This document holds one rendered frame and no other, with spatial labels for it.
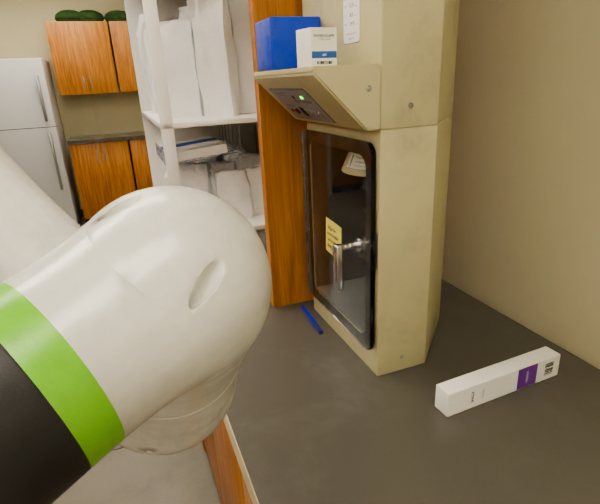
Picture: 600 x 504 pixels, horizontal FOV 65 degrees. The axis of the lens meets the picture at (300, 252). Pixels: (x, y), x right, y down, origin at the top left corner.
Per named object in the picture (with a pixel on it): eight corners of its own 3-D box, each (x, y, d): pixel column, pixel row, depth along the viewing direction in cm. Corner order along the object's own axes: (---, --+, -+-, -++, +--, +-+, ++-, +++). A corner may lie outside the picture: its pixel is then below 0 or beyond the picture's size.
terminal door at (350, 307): (313, 292, 117) (306, 128, 103) (373, 353, 90) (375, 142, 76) (310, 293, 117) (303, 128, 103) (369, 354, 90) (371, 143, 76)
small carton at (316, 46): (321, 67, 83) (320, 30, 81) (337, 66, 79) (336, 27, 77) (297, 68, 81) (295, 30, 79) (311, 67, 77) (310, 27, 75)
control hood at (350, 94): (305, 118, 103) (304, 70, 100) (381, 130, 75) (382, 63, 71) (256, 122, 100) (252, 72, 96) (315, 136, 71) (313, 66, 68)
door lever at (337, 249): (362, 287, 88) (356, 282, 91) (362, 240, 85) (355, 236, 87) (336, 293, 87) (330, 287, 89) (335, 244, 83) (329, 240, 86)
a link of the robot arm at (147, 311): (186, 117, 27) (335, 234, 24) (176, 251, 36) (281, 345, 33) (-90, 238, 18) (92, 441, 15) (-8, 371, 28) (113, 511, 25)
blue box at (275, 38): (303, 70, 98) (301, 22, 95) (322, 68, 90) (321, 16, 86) (257, 71, 95) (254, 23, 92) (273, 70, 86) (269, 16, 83)
